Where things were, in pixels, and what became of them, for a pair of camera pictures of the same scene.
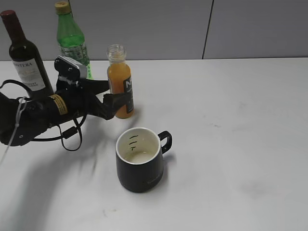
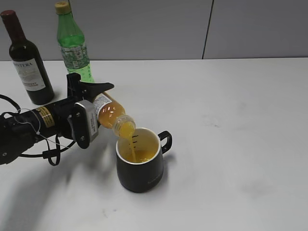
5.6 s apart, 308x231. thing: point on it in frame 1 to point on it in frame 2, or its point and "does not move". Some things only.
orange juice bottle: x=120 y=79 to x=110 y=114
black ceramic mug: x=139 y=158 does not move
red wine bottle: x=25 y=59 does not move
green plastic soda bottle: x=71 y=39 does not move
